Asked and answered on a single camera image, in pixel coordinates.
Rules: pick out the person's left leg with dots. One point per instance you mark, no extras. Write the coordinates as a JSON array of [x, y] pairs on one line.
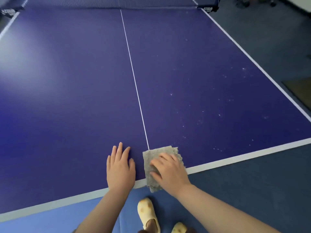
[[149, 226]]

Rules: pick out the person's right hand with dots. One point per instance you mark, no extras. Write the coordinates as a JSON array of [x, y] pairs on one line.
[[172, 177]]

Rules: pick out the cream slipper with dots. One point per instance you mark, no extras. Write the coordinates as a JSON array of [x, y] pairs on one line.
[[145, 209], [179, 228]]

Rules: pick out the cream left slipper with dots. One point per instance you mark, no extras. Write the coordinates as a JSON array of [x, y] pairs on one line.
[[145, 209]]

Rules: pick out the cream right slipper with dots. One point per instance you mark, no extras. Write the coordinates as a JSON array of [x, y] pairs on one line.
[[179, 228]]

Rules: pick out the dark blue table tennis net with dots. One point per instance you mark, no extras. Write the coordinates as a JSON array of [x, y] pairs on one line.
[[97, 2]]

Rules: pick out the person's right forearm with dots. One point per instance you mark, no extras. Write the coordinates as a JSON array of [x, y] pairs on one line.
[[218, 211]]

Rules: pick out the person's left forearm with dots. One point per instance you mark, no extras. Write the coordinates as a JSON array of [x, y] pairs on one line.
[[104, 213]]

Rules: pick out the blue table tennis table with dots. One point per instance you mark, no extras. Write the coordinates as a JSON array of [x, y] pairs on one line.
[[73, 94]]

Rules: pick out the black rubber floor mat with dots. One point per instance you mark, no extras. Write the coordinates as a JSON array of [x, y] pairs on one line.
[[300, 92]]

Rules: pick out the grey cleaning cloth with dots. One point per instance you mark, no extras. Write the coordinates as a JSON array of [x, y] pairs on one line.
[[148, 162]]

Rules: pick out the person's left hand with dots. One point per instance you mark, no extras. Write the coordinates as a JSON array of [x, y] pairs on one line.
[[120, 174]]

